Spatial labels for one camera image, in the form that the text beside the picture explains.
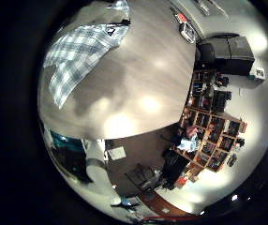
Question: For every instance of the small red tool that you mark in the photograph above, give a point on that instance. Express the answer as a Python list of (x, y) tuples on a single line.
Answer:
[(182, 17)]

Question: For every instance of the black cabinet box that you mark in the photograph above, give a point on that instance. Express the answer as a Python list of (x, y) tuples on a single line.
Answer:
[(230, 53)]

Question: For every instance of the blue white plaid shirt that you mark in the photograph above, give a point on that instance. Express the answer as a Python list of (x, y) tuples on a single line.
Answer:
[(77, 53)]

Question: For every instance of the white frame box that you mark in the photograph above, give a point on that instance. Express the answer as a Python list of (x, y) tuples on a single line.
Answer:
[(187, 31)]

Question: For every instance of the black office chair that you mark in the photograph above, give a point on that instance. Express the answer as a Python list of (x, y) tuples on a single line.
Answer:
[(174, 165)]

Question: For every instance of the wooden cubby shelf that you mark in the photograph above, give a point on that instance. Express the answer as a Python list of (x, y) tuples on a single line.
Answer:
[(213, 134)]

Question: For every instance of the white paper sheet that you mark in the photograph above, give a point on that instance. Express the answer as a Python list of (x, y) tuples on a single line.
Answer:
[(116, 153)]

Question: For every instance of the black metal cart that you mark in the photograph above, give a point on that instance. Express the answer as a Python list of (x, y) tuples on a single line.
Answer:
[(143, 176)]

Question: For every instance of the person in light blue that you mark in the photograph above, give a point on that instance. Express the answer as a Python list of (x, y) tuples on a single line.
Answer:
[(188, 140)]

